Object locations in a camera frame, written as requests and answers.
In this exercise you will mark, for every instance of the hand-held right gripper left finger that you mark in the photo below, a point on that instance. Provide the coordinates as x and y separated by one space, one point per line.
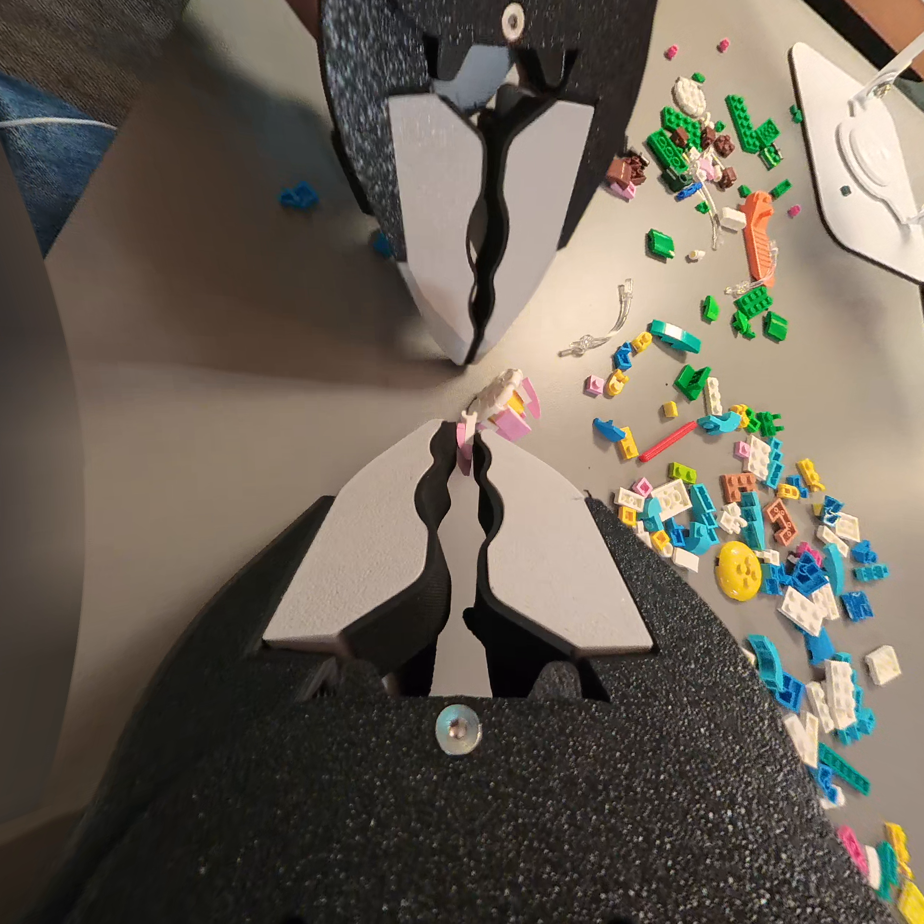
361 548

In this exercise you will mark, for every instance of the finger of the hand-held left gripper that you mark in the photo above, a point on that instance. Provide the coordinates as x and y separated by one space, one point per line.
541 180
433 202

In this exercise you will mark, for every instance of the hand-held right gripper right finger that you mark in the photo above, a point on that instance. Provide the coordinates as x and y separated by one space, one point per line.
556 563

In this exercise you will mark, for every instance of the pink white yellow lego assembly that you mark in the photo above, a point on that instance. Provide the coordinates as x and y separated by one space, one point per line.
516 426

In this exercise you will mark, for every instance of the pink white lego piece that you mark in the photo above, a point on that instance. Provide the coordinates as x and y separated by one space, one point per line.
464 447

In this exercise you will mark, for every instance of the blue lego piece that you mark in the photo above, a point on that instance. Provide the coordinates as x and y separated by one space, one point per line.
299 196
382 245

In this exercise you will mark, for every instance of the pile of colourful lego bricks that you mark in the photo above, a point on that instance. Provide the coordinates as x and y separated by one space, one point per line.
671 498

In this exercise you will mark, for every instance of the red lego bar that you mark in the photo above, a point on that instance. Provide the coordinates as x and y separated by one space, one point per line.
668 442

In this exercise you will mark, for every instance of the clear curved lego tube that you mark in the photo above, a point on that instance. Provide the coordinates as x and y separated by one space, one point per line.
577 346

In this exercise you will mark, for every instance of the yellow lego dome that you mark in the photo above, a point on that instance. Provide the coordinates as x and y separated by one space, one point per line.
738 570

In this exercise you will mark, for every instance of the pile of green brown lego bricks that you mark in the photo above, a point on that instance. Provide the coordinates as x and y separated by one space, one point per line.
751 126

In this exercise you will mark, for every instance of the green lego slope brick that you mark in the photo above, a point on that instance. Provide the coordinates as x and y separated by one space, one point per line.
691 381

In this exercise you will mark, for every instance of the teal long lego plate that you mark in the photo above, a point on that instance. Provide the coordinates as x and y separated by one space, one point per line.
844 771

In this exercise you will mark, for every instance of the orange brick separator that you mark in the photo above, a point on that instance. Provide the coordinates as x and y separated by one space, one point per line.
758 231

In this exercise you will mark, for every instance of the grey fabric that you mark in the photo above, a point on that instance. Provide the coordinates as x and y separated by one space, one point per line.
72 43

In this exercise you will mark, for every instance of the person's blue jeans leg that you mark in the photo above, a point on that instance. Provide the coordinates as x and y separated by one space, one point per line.
43 166

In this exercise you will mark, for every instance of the white flat base plate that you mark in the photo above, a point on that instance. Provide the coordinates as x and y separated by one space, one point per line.
823 144

